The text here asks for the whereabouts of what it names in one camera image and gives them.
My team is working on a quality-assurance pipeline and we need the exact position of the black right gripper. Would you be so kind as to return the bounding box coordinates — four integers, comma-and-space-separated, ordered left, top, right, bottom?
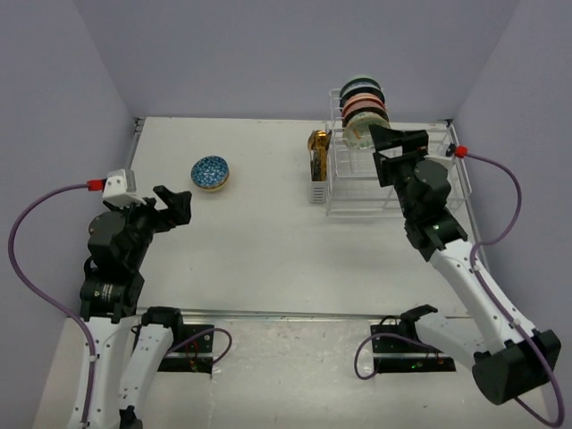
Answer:
371, 124, 431, 220

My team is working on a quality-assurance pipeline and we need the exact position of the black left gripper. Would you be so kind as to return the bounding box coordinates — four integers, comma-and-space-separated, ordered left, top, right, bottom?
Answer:
108, 184, 191, 267

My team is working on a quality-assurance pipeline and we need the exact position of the cream bowl with star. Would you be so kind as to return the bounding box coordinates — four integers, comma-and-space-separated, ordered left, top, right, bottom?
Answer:
342, 112, 391, 150

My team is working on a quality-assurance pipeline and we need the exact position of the cream bowl yellow centre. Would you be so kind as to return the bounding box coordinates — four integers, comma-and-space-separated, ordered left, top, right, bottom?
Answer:
193, 178, 229, 193

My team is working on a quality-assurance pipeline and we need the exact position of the blue triangle pattern bowl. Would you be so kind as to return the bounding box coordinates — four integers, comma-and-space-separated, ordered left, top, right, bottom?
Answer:
190, 156, 230, 186

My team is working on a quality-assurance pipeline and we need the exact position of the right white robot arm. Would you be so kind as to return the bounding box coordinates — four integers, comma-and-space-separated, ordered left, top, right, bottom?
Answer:
369, 125, 561, 405

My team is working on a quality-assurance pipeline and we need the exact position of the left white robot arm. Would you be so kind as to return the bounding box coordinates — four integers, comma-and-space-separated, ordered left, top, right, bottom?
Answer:
68, 179, 192, 428

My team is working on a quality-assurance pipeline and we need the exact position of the pink rim bowl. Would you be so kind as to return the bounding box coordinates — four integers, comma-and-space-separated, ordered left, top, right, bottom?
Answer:
341, 92, 385, 110

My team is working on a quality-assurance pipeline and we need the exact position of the teal rim back bowl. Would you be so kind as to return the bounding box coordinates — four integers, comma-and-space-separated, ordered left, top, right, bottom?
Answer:
340, 74, 383, 96

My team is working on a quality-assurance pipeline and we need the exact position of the gold utensil in holder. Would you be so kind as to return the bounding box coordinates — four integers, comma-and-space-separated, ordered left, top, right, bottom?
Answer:
307, 130, 332, 181

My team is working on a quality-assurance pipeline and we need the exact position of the white perforated cutlery holder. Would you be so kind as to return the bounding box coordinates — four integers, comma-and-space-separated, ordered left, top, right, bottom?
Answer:
310, 176, 327, 204

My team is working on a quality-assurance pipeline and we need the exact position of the aluminium table edge rail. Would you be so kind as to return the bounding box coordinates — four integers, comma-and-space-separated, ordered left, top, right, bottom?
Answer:
122, 117, 147, 170

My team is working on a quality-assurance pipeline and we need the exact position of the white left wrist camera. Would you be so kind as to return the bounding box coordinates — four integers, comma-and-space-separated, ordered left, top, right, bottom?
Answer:
103, 169, 142, 206

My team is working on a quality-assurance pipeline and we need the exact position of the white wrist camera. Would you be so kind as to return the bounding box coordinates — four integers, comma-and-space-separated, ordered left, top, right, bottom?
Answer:
103, 169, 142, 206
425, 143, 457, 171

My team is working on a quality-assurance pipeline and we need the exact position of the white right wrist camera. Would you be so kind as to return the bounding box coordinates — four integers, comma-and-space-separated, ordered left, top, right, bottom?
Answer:
425, 143, 457, 171

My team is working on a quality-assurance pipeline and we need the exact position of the white wire dish rack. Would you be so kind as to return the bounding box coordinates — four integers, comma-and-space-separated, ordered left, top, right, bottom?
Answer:
326, 88, 472, 218

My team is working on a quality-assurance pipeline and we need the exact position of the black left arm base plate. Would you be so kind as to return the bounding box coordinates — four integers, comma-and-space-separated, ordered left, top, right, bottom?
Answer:
158, 324, 214, 374

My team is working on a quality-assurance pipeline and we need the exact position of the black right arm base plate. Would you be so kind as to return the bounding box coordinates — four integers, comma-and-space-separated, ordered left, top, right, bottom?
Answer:
372, 338, 457, 374

